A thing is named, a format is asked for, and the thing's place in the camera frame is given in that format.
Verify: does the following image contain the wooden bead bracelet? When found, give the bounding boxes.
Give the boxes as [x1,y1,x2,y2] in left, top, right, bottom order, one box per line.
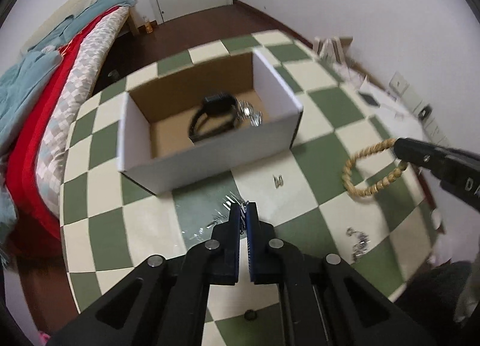
[341,137,410,199]

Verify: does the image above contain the silver chain necklace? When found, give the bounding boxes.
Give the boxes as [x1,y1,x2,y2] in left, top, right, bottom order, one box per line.
[189,195,251,241]

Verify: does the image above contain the green white checkered tablecloth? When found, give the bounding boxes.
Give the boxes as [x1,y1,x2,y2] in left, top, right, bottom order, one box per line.
[60,31,439,312]

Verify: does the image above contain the black smartphone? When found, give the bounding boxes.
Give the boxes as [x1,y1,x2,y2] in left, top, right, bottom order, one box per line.
[358,91,380,108]

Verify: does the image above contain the small silver earrings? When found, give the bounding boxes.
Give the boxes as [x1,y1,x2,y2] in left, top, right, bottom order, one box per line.
[273,175,284,188]

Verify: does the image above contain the red blanket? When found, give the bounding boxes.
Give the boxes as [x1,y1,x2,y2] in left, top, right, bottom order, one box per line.
[6,6,128,257]

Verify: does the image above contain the cardboard paper bag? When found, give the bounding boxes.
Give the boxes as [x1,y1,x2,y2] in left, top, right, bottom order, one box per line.
[312,37,353,64]

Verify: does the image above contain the open cardboard box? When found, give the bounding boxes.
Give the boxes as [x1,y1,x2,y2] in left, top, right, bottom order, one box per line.
[117,49,304,195]

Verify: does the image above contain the black smart watch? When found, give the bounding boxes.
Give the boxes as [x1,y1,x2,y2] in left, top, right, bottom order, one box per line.
[188,92,239,144]

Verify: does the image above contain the checkered bed mattress sheet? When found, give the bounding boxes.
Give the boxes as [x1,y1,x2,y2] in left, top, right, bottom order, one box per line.
[34,7,129,217]

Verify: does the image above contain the light blue duvet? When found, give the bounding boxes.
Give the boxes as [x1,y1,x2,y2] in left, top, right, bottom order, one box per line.
[1,0,137,267]

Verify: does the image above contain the orange drink bottle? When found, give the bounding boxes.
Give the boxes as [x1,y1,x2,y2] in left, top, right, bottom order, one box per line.
[143,16,153,34]

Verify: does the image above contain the white bed headboard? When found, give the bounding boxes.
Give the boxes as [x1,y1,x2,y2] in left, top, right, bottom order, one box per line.
[18,0,140,55]

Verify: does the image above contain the silver chain on table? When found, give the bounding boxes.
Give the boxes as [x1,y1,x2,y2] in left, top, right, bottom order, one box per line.
[345,226,373,262]

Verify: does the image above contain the white wall socket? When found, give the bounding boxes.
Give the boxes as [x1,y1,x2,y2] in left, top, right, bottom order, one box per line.
[389,71,409,98]

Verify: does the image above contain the small silver chain in box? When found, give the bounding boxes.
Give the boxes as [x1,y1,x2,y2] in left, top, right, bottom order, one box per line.
[236,99,266,128]

